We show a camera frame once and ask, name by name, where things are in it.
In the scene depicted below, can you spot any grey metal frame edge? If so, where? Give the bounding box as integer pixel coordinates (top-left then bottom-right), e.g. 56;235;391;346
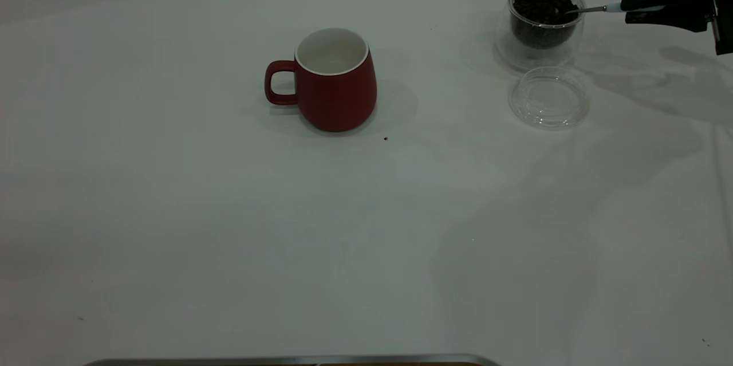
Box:
83;354;502;366

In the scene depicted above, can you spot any metal spoon pale blue handle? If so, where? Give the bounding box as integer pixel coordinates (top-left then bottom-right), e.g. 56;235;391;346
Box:
558;3;666;17

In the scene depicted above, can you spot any red ceramic mug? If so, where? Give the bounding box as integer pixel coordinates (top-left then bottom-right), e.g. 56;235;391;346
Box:
264;27;378;132

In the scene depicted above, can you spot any clear round glass lid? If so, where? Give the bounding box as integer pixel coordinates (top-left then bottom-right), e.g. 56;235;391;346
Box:
508;66;591;129

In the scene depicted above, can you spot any dark coffee beans pile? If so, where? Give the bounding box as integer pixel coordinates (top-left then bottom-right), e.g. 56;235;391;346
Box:
511;0;579;49

